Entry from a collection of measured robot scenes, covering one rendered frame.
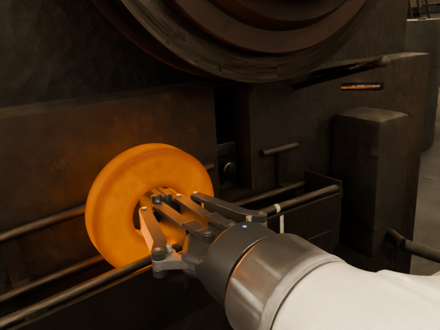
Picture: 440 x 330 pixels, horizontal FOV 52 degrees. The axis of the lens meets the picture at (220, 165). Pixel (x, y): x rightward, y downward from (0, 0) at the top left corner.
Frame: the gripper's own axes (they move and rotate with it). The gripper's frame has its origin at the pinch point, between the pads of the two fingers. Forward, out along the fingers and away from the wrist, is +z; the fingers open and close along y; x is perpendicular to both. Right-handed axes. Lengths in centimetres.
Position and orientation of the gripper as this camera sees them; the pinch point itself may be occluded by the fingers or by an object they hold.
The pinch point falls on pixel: (152, 196)
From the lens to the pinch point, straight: 52.6
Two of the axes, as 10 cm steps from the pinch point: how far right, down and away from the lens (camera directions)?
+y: 8.3, -2.2, 5.2
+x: -0.3, -9.4, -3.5
